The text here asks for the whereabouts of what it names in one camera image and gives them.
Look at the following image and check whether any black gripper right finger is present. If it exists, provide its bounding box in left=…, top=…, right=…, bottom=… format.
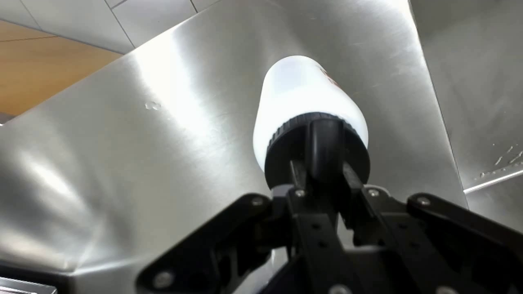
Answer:
left=341, top=161, right=523, bottom=294

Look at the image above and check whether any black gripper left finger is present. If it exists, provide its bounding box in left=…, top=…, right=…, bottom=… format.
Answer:
left=135, top=158, right=362, bottom=294

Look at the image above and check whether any black bottle lid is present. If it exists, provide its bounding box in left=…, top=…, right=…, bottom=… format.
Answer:
left=264, top=110, right=373, bottom=197

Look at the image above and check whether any white bottle with red print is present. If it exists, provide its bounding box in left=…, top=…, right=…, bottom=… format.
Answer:
left=252, top=53, right=372, bottom=169

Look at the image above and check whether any stainless steel sink basin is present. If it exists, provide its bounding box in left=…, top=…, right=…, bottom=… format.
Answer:
left=408, top=0, right=523, bottom=218

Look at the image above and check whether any wooden base cabinet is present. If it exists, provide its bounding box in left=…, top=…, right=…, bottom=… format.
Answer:
left=0, top=17, right=125, bottom=123

